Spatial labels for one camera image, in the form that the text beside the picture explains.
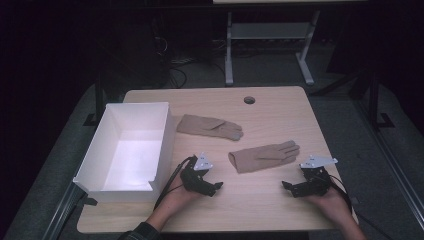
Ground beige glove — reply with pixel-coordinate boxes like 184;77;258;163
228;140;301;175
176;114;244;142

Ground black metal stand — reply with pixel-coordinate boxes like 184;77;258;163
365;68;396;132
83;71;108;127

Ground person's right hand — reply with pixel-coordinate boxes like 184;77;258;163
304;186;351;225

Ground aluminium rail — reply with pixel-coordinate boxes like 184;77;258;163
353;99;424;232
41;182;86;240

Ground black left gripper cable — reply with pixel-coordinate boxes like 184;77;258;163
153;155;198;210

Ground black floor cables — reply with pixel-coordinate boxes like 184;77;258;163
166;57;223;90

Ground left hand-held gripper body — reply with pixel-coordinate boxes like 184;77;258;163
180;152;215;198

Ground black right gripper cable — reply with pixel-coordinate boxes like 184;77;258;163
328;173;396;240

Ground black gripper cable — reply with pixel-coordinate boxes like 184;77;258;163
153;155;198;210
328;173;396;240

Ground white metal desk frame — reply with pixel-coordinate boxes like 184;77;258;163
224;9;322;87

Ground white rectangular box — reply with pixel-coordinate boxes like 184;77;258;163
72;101;177;203

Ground person's left hand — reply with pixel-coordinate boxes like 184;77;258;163
161;172;201;215

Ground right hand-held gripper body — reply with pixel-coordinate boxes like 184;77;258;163
297;154;339;198

